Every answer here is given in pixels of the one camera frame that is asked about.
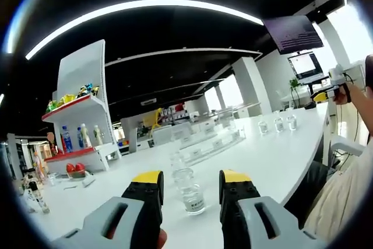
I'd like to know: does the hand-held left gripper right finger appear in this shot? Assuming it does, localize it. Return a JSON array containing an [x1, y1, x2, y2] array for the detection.
[[218, 169, 328, 249]]

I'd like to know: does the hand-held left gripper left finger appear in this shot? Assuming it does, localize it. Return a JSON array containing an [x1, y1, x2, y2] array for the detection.
[[51, 170, 166, 249]]

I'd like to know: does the clear acrylic reagent rack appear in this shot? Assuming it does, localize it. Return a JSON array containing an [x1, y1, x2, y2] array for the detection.
[[171, 119, 247, 166]]

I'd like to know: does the pale green drink bottle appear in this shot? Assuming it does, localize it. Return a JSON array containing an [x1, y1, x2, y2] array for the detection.
[[93, 124, 104, 146]]

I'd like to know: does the small blue drink bottle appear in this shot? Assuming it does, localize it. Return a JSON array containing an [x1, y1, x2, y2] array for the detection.
[[76, 127, 85, 149]]

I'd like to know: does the blue label water bottle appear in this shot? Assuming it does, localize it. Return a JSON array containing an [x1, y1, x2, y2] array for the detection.
[[61, 125, 74, 153]]

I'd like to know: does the person's right hand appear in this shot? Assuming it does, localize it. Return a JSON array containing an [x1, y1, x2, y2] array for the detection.
[[334, 82, 355, 105]]

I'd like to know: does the person's left hand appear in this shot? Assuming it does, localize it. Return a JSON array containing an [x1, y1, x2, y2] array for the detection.
[[158, 227, 169, 249]]

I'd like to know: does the green potted plant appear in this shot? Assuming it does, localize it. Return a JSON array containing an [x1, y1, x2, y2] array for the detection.
[[289, 78, 301, 107]]

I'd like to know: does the computer monitor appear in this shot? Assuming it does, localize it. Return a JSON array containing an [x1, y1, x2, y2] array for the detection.
[[287, 51, 325, 86]]

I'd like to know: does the white chair armrest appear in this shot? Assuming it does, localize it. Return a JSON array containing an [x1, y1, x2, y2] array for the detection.
[[330, 141, 365, 158]]

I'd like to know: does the dark hanging screen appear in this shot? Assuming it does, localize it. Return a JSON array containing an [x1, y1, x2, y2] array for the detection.
[[262, 15, 325, 55]]

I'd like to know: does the black chair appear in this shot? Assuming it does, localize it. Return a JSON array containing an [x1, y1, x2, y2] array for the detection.
[[284, 160, 332, 228]]

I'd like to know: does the white toy robot figure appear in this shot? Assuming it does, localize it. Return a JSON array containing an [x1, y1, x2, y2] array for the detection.
[[22, 173, 51, 215]]

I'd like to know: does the orange doll figurine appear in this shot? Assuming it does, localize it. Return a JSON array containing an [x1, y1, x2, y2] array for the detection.
[[32, 152, 45, 183]]

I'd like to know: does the person's beige clothing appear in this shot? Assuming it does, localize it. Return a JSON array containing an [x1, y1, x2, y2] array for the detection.
[[302, 141, 373, 243]]

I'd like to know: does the yellow snack packet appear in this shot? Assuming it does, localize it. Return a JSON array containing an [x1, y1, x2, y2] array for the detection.
[[59, 93, 77, 106]]

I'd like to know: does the dark blue snack packet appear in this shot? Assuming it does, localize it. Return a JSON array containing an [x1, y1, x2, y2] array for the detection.
[[76, 83, 100, 99]]

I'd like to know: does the white display shelf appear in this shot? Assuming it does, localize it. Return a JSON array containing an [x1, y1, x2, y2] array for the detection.
[[41, 38, 122, 177]]

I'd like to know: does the long ceiling light strip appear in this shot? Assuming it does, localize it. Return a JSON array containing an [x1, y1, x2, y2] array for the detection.
[[24, 0, 265, 61]]

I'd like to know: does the black cable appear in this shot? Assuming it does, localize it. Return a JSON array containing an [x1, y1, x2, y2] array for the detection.
[[334, 101, 361, 142]]

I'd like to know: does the yellow frame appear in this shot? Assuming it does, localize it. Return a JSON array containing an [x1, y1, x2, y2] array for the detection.
[[150, 107, 164, 131]]

